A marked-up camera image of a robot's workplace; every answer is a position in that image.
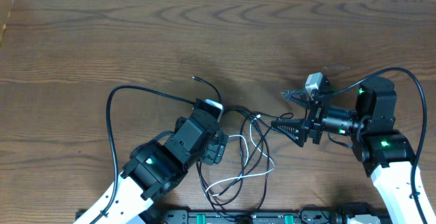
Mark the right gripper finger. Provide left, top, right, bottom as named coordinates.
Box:
left=271, top=118, right=307, bottom=148
left=282, top=89, right=310, bottom=109

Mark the black USB cable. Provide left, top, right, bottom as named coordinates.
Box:
left=191, top=76, right=296, bottom=222

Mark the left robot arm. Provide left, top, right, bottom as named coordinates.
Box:
left=75, top=99, right=228, bottom=224

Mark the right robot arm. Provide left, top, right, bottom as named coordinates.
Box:
left=271, top=73, right=435, bottom=223

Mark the small black wire loop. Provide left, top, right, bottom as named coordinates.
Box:
left=298, top=203, right=330, bottom=224

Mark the right camera black cable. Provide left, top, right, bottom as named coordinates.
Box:
left=320, top=67, right=429, bottom=224

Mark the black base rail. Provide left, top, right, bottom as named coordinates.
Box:
left=74, top=209, right=392, bottom=224

